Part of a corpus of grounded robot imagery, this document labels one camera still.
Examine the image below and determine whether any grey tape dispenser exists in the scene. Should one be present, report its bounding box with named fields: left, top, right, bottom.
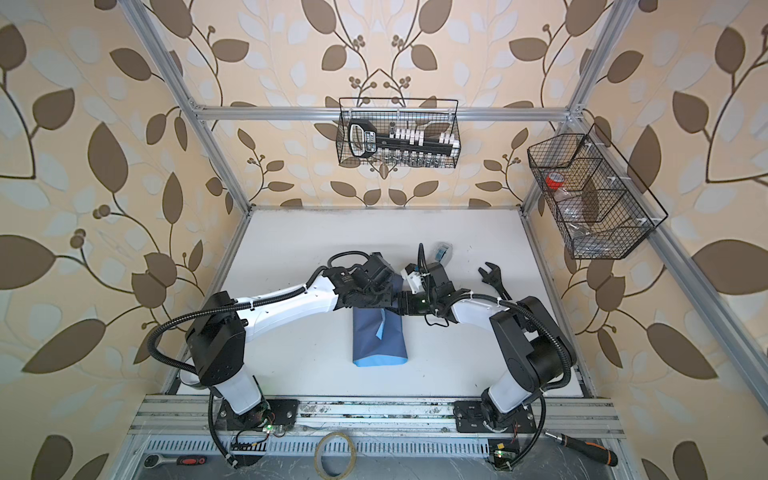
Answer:
left=431, top=242, right=452, bottom=265

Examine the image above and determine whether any light blue wrapping paper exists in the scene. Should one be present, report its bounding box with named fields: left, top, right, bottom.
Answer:
left=353, top=308, right=408, bottom=368

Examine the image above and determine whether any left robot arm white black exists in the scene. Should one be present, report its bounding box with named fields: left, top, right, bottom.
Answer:
left=146, top=252, right=399, bottom=415

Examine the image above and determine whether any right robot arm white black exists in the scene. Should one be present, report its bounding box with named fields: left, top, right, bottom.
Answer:
left=396, top=262, right=576, bottom=423

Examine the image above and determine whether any black adjustable wrench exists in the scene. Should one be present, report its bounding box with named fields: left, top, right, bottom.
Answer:
left=478, top=262, right=512, bottom=301

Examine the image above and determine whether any black socket set holder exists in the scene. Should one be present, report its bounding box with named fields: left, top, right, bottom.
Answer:
left=346, top=119, right=461, bottom=162

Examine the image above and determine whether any clear tape roll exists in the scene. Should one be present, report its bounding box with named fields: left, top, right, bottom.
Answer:
left=313, top=431, right=358, bottom=480

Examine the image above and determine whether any orange black screwdriver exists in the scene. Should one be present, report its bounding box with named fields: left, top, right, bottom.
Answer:
left=551, top=434, right=618, bottom=467

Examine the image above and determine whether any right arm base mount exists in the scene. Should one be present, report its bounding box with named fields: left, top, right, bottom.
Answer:
left=453, top=400, right=537, bottom=435

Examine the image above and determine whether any back black wire basket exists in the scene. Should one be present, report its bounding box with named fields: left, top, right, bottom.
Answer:
left=335, top=96, right=462, bottom=169

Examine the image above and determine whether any black wire basket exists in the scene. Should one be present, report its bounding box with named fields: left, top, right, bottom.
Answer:
left=335, top=96, right=462, bottom=169
left=527, top=125, right=668, bottom=260

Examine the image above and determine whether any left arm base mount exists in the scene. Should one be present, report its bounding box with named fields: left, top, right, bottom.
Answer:
left=214, top=399, right=300, bottom=432

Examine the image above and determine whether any right black wire basket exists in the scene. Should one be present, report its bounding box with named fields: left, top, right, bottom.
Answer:
left=527, top=125, right=668, bottom=260

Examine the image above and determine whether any aluminium mounting rail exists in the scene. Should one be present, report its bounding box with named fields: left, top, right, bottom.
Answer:
left=129, top=395, right=626, bottom=439

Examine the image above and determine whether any ratchet wrench red handle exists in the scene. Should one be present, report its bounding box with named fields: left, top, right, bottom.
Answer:
left=143, top=454, right=208, bottom=469

